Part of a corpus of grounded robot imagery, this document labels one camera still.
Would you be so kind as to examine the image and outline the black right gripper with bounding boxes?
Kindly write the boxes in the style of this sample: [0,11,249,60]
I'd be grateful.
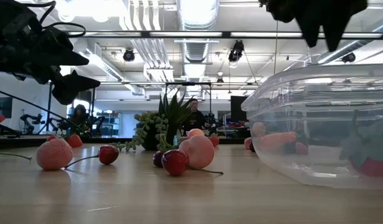
[259,0,369,53]

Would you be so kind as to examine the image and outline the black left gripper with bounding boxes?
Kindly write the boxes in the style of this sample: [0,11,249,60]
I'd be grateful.
[0,0,101,106]

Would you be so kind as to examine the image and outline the red toy strawberry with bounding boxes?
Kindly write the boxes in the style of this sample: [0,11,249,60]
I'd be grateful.
[66,134,84,149]
[294,141,310,156]
[339,119,383,179]
[46,134,68,142]

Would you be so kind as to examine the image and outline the orange toy carrot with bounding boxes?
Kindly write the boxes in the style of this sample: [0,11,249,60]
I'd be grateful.
[259,131,298,154]

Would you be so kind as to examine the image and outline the large pink-orange toy peach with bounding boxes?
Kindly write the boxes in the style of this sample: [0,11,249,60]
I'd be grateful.
[187,128,206,139]

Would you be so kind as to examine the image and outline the clear plastic tupperware container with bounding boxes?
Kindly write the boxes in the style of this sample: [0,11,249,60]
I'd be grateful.
[240,63,383,190]

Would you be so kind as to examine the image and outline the person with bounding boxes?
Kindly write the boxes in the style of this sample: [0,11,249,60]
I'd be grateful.
[182,98,208,131]
[69,104,90,135]

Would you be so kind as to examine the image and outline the small potted succulent plant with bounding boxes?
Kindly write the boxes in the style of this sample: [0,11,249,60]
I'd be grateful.
[110,90,195,152]

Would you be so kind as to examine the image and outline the black monitor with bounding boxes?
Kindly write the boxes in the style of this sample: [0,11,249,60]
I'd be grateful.
[230,95,251,123]

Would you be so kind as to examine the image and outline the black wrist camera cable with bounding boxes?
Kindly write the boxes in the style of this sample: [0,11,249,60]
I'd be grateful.
[39,1,87,39]

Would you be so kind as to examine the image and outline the silver ceiling air duct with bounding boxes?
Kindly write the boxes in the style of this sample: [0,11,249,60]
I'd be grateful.
[175,0,220,78]

